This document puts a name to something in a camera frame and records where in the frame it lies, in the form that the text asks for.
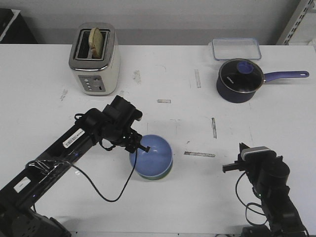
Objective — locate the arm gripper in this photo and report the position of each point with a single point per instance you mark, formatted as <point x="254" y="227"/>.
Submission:
<point x="121" y="114"/>
<point x="252" y="166"/>

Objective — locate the blue plastic bowl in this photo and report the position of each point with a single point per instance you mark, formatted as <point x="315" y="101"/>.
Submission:
<point x="154" y="162"/>

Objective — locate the green plastic bowl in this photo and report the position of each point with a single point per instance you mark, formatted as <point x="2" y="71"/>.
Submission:
<point x="157" y="177"/>

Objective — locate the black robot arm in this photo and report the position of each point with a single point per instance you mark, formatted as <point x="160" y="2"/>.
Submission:
<point x="17" y="219"/>
<point x="268" y="175"/>

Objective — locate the glass pot lid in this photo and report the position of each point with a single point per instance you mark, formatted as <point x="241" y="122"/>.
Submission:
<point x="241" y="75"/>

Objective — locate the cream two-slot toaster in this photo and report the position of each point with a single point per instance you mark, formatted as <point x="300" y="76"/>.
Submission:
<point x="97" y="77"/>

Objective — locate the clear plastic food container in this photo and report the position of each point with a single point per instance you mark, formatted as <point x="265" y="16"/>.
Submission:
<point x="223" y="49"/>

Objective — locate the toast slice in toaster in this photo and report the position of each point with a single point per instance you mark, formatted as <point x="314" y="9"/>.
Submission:
<point x="95" y="41"/>

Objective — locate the metal shelf upright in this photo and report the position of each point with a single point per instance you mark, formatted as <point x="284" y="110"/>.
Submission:
<point x="301" y="27"/>

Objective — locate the black box in corner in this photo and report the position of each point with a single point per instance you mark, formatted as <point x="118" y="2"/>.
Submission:
<point x="14" y="29"/>

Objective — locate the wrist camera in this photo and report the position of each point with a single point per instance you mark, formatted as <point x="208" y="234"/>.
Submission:
<point x="257" y="152"/>

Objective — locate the blue saucepan with handle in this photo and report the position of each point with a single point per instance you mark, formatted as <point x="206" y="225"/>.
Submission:
<point x="236" y="97"/>

